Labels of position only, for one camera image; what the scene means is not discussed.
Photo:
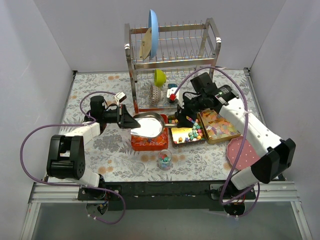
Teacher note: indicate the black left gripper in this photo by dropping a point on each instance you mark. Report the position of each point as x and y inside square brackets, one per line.
[120, 116]

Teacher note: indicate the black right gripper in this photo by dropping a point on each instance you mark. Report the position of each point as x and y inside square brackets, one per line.
[184, 110]

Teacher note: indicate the star candy tin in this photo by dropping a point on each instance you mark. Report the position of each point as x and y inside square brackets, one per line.
[186, 137]

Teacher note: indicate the metal scoop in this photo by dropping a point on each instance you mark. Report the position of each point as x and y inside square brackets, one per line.
[152, 125]

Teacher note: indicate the orange lollipop candy tin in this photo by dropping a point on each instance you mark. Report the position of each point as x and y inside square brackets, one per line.
[151, 144]

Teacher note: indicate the gold tin of candies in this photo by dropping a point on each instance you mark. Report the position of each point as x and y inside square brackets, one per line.
[216, 128]

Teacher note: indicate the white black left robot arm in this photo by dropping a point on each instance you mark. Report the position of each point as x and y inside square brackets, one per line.
[66, 155]

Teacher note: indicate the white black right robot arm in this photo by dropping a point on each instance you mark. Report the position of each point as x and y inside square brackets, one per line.
[275, 154]

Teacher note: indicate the teal white mug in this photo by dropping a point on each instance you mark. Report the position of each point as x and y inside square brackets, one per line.
[172, 85]

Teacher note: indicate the patterned ceramic bowl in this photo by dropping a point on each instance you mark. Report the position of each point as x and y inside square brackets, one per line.
[155, 95]

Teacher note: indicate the yellow-green bowl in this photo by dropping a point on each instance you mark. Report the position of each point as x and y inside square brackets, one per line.
[160, 78]

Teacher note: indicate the clear glass jar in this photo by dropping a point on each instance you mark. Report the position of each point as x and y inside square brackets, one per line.
[165, 160]

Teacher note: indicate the clear jar lid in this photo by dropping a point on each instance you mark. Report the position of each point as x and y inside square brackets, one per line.
[138, 168]

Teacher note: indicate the steel two-tier dish rack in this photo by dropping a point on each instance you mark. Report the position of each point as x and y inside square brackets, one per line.
[182, 48]

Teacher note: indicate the beige plate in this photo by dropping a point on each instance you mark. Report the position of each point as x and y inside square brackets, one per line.
[146, 45]

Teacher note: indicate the pink polka dot plate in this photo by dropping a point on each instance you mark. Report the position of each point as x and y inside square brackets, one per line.
[247, 157]

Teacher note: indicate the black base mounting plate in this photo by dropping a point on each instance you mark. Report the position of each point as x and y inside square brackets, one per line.
[169, 195]

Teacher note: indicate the light blue plate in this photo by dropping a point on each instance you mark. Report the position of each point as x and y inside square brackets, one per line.
[154, 25]

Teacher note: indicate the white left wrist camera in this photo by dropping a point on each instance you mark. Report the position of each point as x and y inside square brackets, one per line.
[120, 97]

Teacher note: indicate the aluminium frame rail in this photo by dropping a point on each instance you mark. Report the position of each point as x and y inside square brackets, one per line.
[273, 192]

